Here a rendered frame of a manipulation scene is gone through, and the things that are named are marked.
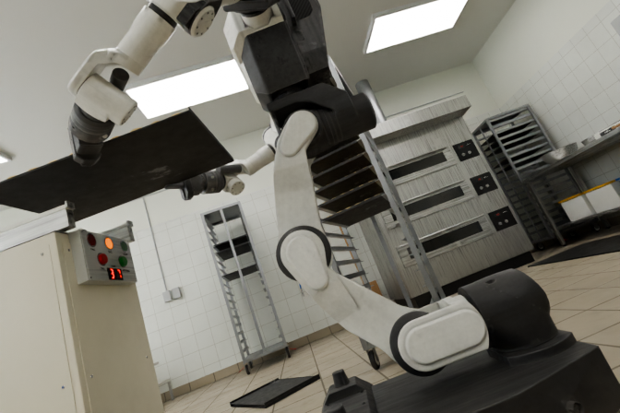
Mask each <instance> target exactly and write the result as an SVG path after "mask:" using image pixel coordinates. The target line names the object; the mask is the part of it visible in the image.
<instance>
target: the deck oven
mask: <svg viewBox="0 0 620 413"><path fill-rule="evenodd" d="M470 107H471V104H470V102H469V100H468V98H467V96H466V95H463V96H460V97H457V98H455V99H452V100H447V101H444V102H441V103H438V104H436V105H433V106H430V107H427V108H424V109H421V110H419V111H416V112H411V113H408V114H405V115H402V116H400V117H397V118H394V119H391V120H388V121H385V122H383V123H380V124H377V125H376V128H374V129H372V130H369V131H370V133H371V135H372V137H373V139H374V141H375V143H376V146H377V148H378V151H379V153H380V155H381V157H382V159H383V161H384V163H385V165H386V167H387V170H388V173H389V175H390V177H391V179H392V181H393V183H394V185H395V187H396V189H397V191H398V193H399V197H400V199H401V201H402V203H403V205H404V207H405V209H406V211H407V213H408V215H409V217H410V220H411V223H412V225H413V227H414V229H415V231H416V233H417V235H418V237H419V239H420V242H421V244H422V246H423V248H424V250H425V253H426V255H427V257H428V259H429V261H430V264H431V266H432V268H433V269H434V271H435V275H436V277H437V279H438V281H439V283H440V286H441V288H442V290H443V291H444V293H445V295H446V297H448V296H450V295H453V294H455V293H458V289H459V288H461V287H463V286H466V285H469V284H471V283H473V282H475V281H477V280H479V279H481V278H484V277H488V276H490V275H492V274H495V273H498V272H501V271H504V270H507V269H510V268H512V269H516V268H518V267H521V266H524V265H526V264H529V263H531V262H534V261H535V260H534V258H533V256H532V254H531V252H530V250H533V249H534V247H533V245H532V244H531V241H530V239H529V237H528V235H527V234H526V232H525V230H524V229H523V227H522V225H521V224H520V222H519V219H518V217H517V216H516V214H515V212H514V210H513V208H512V206H511V205H510V204H509V202H508V200H507V197H506V196H505V194H504V192H503V190H502V188H501V186H500V185H499V183H498V181H497V179H496V178H495V176H494V174H493V172H492V170H491V168H490V166H489V165H488V163H487V161H486V159H485V157H484V155H483V153H482V152H481V150H480V148H479V146H478V145H477V143H476V141H475V139H474V137H473V135H472V134H471V131H470V129H469V127H468V126H467V125H466V123H465V121H464V119H463V117H462V116H463V115H464V113H465V112H466V111H467V110H468V109H469V108H470ZM375 219H376V222H377V225H378V227H379V229H380V231H381V233H382V235H383V237H384V240H385V242H386V244H387V247H388V249H389V252H390V254H391V256H392V259H393V261H394V263H395V266H396V268H397V269H398V272H399V275H400V278H401V280H402V282H403V285H404V287H405V289H406V290H407V293H408V295H409V297H410V300H411V303H412V306H413V308H417V309H419V308H422V307H424V306H425V305H428V304H430V301H431V299H432V295H431V293H430V291H429V288H428V287H425V288H423V285H424V283H425V282H424V278H423V275H422V273H421V270H418V271H416V270H417V269H419V267H418V266H417V262H416V260H415V258H414V256H413V255H409V254H411V248H410V246H409V244H408V242H406V241H402V239H404V238H405V237H404V235H403V231H402V229H401V228H400V227H398V226H395V225H394V224H397V223H398V221H397V217H396V215H394V214H393V213H391V212H390V211H388V210H386V211H383V212H381V213H379V214H376V215H375ZM359 225H360V227H361V230H362V232H363V234H364V237H365V240H366V242H367V244H368V247H369V249H370V252H371V254H372V256H373V258H374V260H375V263H376V266H377V269H378V271H379V274H380V276H381V277H382V280H383V282H384V285H385V287H386V289H387V293H388V296H389V298H390V299H391V300H395V302H396V303H397V304H398V305H401V306H405V307H409V306H408V304H407V302H406V300H405V298H404V295H403V293H402V291H401V288H400V286H399V282H398V281H397V279H396V276H395V274H394V272H393V269H392V267H391V265H390V262H389V261H388V257H387V255H386V253H385V250H384V248H383V246H382V243H381V241H380V240H379V237H378V235H377V233H376V229H375V227H374V224H373V222H372V220H371V218H367V219H364V220H362V221H360V222H359ZM415 271H416V272H415Z"/></svg>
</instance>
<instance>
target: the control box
mask: <svg viewBox="0 0 620 413"><path fill-rule="evenodd" d="M89 234H91V235H93V236H94V238H95V240H96V243H95V245H91V244H90V243H89V240H88V236H89ZM67 235H68V239H69V243H70V244H71V250H72V255H73V260H74V265H75V270H76V275H77V283H78V284H79V285H127V286H129V285H131V284H134V283H137V275H136V271H135V268H134V263H133V259H132V254H131V251H130V247H129V242H128V240H124V239H119V238H115V237H111V236H107V235H102V234H99V233H95V232H90V231H86V230H74V231H72V232H69V233H68V234H67ZM107 238H109V239H110V240H111V241H112V243H113V248H112V249H110V248H109V247H108V246H107V244H106V239H107ZM122 242H125V243H126V245H127V251H124V250H123V248H122ZM100 254H106V255H107V257H108V262H107V264H104V265H103V264H102V263H101V262H100V260H99V255H100ZM122 256H124V257H125V258H126V259H127V265H126V266H122V265H121V264H120V260H119V259H120V257H122ZM111 269H112V270H111ZM117 269H119V270H120V272H121V279H120V278H119V277H120V275H119V277H118V274H117ZM110 270H111V271H112V272H113V273H114V278H112V277H111V272H110ZM120 272H119V271H118V273H119V274H120Z"/></svg>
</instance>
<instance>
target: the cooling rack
mask: <svg viewBox="0 0 620 413"><path fill-rule="evenodd" d="M526 107H527V104H525V105H522V106H519V107H518V108H515V109H512V110H509V111H506V112H502V113H499V114H497V115H494V116H491V117H489V118H486V119H485V120H484V121H483V122H482V123H481V124H480V125H479V126H478V127H477V128H476V129H475V130H474V131H473V132H472V133H471V134H472V135H475V134H478V133H480V132H482V134H483V131H485V130H488V129H490V130H491V131H492V133H493V135H494V137H495V139H496V141H497V143H498V144H499V146H500V147H501V149H502V151H503V152H504V154H505V156H506V158H507V160H508V162H509V164H510V165H511V167H512V169H513V171H514V172H515V173H516V175H517V177H518V179H519V181H520V183H521V185H522V187H523V188H524V190H525V192H526V194H527V195H528V197H529V199H530V201H531V202H532V204H533V206H534V208H535V209H536V211H537V213H538V215H539V216H540V218H541V220H542V223H543V224H544V226H545V228H546V229H547V230H548V232H549V235H546V236H544V237H541V235H540V233H539V232H538V231H537V229H536V227H535V225H534V224H533V222H532V220H531V217H530V216H529V214H528V212H527V210H526V208H525V207H524V206H523V204H522V202H521V200H520V199H519V196H518V194H517V192H516V191H515V189H514V187H513V185H512V183H511V182H510V180H509V179H508V177H507V175H506V173H505V171H504V169H503V168H502V166H501V164H500V162H499V160H498V159H497V157H496V155H495V153H494V152H493V150H492V148H491V146H490V144H489V143H488V141H487V139H486V137H485V135H484V134H483V137H484V139H485V140H486V142H487V144H488V146H489V148H490V149H491V150H492V152H493V154H494V156H495V158H496V160H497V162H498V164H499V165H500V167H501V169H502V171H503V173H504V174H505V175H506V177H507V180H508V181H509V183H510V185H511V187H512V189H513V190H514V192H515V194H516V196H517V198H518V199H519V202H520V203H521V205H522V206H523V208H524V210H525V212H526V214H527V215H528V217H529V219H530V221H531V223H532V225H533V227H534V229H535V230H536V231H537V233H538V235H539V237H540V239H537V240H535V241H534V240H533V239H532V237H531V236H529V235H528V234H529V232H528V230H525V229H524V228H525V227H526V226H525V224H524V223H521V221H522V219H521V217H518V215H519V213H518V211H515V210H514V209H515V206H514V205H511V204H510V203H512V201H511V199H510V198H509V199H508V197H509V195H508V194H507V193H505V192H504V191H505V190H506V189H505V187H502V186H501V185H502V183H501V181H499V182H498V183H499V185H500V186H501V188H502V190H503V192H504V194H505V196H506V197H507V200H508V202H509V204H510V205H511V206H512V208H513V210H514V212H515V214H516V216H517V217H518V219H519V222H520V224H521V225H522V227H523V229H524V230H525V232H526V234H527V235H528V237H529V239H530V241H531V244H533V243H536V244H537V243H538V245H539V247H540V248H542V247H543V245H542V243H541V242H543V241H546V240H550V239H553V238H556V239H557V237H556V235H555V234H554V233H553V232H552V230H551V229H550V227H549V225H548V223H547V222H546V220H545V218H544V216H543V214H542V212H541V210H540V209H539V208H538V206H537V204H536V202H535V201H534V199H533V197H532V195H531V193H530V191H529V189H528V188H527V186H526V184H525V183H524V184H522V181H523V180H522V178H521V176H520V175H519V172H518V170H517V168H516V167H515V165H514V163H513V161H512V160H511V158H510V157H509V155H508V154H507V151H506V149H505V148H504V146H503V144H502V142H501V141H500V139H499V137H498V135H497V133H496V132H495V130H494V128H493V126H494V125H497V124H501V123H503V122H506V121H509V120H512V119H514V118H516V117H517V116H518V115H519V114H520V112H519V113H516V114H513V115H511V116H508V117H506V118H503V119H500V120H498V121H495V122H492V123H490V120H493V119H494V118H497V117H500V116H503V115H506V114H508V113H511V112H515V111H518V110H520V109H523V108H526ZM486 123H487V124H486ZM473 137H474V139H475V141H476V140H478V138H477V137H476V136H473ZM476 143H477V145H478V146H479V148H480V150H481V152H482V153H483V148H482V147H480V145H481V144H480V142H477V141H476ZM483 155H484V157H486V154H485V152H484V153H483ZM485 159H486V161H487V163H488V162H490V160H489V159H488V158H485ZM488 165H489V166H490V168H491V170H492V168H493V166H492V164H489V163H488ZM492 172H493V174H494V176H495V178H496V179H497V181H498V179H499V177H498V175H495V173H496V172H495V170H492ZM596 221H597V219H591V220H588V221H585V222H581V223H579V224H575V225H572V226H569V227H567V228H564V229H562V230H560V233H561V235H563V234H566V233H568V232H570V233H571V235H574V234H575V232H574V231H573V230H576V229H579V228H581V227H584V226H586V225H589V224H591V225H592V224H593V226H594V227H595V229H598V228H599V226H598V224H597V222H596Z"/></svg>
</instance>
